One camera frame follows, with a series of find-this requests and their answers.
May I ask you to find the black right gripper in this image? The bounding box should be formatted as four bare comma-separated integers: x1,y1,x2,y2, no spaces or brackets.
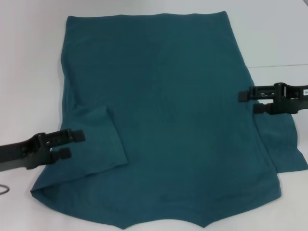
238,82,308,116

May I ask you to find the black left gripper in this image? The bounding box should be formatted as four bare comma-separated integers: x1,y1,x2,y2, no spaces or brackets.
0,129,86,172

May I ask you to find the teal blue t-shirt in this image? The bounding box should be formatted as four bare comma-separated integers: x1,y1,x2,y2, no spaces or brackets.
30,11,308,229

